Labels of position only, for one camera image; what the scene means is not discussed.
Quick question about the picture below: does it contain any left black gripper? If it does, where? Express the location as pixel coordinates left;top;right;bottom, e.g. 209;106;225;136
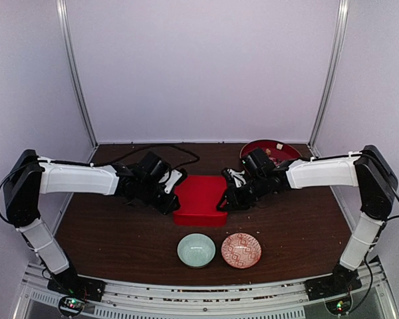
138;180;181;215

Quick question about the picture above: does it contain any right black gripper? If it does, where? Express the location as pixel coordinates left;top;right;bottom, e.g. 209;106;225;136
215;174;269;211

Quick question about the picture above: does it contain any red square box lid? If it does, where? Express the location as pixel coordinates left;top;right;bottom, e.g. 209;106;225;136
172;175;226;215

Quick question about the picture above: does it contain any red square chocolate box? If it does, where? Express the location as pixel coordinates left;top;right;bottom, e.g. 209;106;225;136
173;213;227;227

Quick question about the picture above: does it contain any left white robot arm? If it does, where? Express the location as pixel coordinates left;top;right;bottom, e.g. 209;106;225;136
0;150;188;295

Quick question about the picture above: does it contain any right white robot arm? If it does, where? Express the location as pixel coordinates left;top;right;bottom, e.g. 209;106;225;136
216;145;398;294

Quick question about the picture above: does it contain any red patterned ceramic bowl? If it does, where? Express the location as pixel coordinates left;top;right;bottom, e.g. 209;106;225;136
221;233;262;269

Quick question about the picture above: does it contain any pale green ceramic bowl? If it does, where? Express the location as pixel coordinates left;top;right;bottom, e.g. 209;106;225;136
177;233;216;268

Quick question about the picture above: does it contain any dark red round tray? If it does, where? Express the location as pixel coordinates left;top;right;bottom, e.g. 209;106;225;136
239;140;302;165

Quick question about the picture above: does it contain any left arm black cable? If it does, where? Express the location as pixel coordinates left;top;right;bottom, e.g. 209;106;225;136
92;143;200;167

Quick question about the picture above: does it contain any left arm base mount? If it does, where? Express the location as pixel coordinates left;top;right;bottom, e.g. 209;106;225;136
47;273;106;318

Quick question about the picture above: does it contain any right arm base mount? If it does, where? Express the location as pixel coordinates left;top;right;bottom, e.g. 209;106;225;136
305;271;362;316

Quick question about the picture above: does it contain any right aluminium frame post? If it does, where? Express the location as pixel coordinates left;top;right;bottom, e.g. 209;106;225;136
308;0;350;150

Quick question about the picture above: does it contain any aluminium frame post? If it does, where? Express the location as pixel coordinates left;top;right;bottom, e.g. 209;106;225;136
56;0;98;148
308;0;350;150

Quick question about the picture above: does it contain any aluminium front rail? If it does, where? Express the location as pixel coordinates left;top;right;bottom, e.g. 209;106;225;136
19;259;392;319

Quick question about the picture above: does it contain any left aluminium frame post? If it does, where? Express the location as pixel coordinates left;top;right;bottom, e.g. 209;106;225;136
56;0;98;148

